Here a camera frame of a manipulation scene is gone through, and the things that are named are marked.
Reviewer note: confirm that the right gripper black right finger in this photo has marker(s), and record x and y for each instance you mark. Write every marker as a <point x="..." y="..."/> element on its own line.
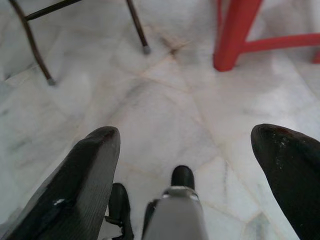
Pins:
<point x="292" y="175"/>

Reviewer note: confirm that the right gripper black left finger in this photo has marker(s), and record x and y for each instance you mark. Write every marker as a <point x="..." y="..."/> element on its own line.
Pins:
<point x="75" y="190"/>

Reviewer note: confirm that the black robot left foot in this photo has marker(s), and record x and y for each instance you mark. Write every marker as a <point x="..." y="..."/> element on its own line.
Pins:
<point x="120" y="207"/>

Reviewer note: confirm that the black robot foot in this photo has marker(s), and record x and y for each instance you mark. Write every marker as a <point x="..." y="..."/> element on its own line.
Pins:
<point x="120" y="207"/>
<point x="183" y="176"/>

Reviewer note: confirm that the black robot right foot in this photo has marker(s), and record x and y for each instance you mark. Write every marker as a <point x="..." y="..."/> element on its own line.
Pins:
<point x="183" y="176"/>

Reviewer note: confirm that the brown metal chair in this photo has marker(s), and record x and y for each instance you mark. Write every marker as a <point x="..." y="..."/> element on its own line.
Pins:
<point x="37" y="50"/>

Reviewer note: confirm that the red plastic stool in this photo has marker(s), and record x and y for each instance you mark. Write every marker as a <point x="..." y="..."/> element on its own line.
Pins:
<point x="232" y="32"/>

